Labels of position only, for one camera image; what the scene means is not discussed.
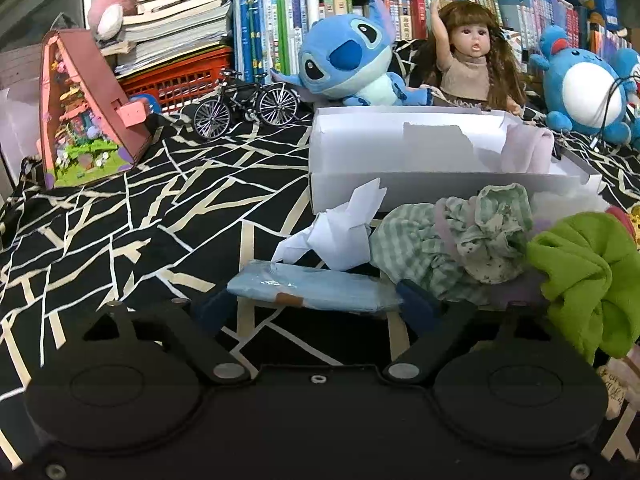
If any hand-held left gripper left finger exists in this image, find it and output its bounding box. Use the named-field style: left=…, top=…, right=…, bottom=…
left=82, top=285, right=251, bottom=386

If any pink miniature house model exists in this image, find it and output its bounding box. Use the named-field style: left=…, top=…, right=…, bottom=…
left=37, top=29, right=153, bottom=190

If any green checked scrunchie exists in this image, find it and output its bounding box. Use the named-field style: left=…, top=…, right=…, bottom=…
left=370, top=202, right=473, bottom=305

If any small blue round tin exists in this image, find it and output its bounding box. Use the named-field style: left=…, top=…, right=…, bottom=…
left=131, top=92, right=162, bottom=116

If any pink round puff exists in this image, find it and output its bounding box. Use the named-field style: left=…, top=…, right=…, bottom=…
left=605, top=205, right=637, bottom=241

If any white cardboard box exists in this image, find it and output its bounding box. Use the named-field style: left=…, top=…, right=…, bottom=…
left=307, top=106, right=603, bottom=213

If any red plastic basket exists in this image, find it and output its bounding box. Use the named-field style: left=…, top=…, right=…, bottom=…
left=117, top=47, right=236, bottom=113

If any small blue plush toy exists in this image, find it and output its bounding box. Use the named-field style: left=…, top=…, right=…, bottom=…
left=607, top=47, right=640, bottom=111

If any black cable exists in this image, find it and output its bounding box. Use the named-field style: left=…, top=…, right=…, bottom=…
left=592, top=74, right=640, bottom=153

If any pale printed cloth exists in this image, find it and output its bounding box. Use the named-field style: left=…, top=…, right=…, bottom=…
left=597, top=342, right=640, bottom=421

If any round blue white plush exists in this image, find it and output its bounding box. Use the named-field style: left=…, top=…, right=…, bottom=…
left=530, top=24, right=635, bottom=150

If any brown-haired baby doll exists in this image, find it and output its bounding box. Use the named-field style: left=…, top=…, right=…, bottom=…
left=420, top=0, right=526, bottom=116

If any row of upright books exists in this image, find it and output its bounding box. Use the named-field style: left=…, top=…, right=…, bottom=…
left=232, top=0, right=640, bottom=81

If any stack of flat books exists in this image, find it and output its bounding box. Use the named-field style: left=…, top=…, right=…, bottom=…
left=97, top=0, right=233, bottom=78

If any white panel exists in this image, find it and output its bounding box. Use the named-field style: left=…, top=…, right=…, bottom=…
left=0, top=50, right=46, bottom=196

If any miniature metal bicycle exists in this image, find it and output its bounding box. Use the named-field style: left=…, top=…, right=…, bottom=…
left=192, top=69, right=301, bottom=142

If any green floral scrunchie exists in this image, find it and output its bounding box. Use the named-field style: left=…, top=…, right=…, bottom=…
left=434, top=183, right=535, bottom=286

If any light blue packet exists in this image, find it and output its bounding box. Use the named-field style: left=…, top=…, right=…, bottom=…
left=227, top=260, right=403, bottom=316

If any crumpled white paper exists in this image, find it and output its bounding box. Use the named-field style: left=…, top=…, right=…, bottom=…
left=271, top=178, right=388, bottom=273

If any black white patterned cloth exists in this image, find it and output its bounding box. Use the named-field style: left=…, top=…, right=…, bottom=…
left=0, top=35, right=640, bottom=466

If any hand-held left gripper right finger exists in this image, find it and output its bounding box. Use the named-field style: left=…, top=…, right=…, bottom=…
left=382, top=280, right=556, bottom=386

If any lavender cloth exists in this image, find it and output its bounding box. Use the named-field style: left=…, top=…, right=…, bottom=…
left=480, top=272, right=548, bottom=311

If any lime green scrunchie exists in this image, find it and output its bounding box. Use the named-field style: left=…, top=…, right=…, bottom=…
left=526, top=211, right=640, bottom=366

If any pale pink cloth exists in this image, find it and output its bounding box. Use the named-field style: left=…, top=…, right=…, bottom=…
left=502, top=124, right=555, bottom=175

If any blue alien plush toy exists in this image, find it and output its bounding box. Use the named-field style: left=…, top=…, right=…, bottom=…
left=270, top=0, right=433, bottom=107

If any white fluffy cloth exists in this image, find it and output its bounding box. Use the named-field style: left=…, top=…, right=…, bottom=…
left=530, top=187, right=608, bottom=221

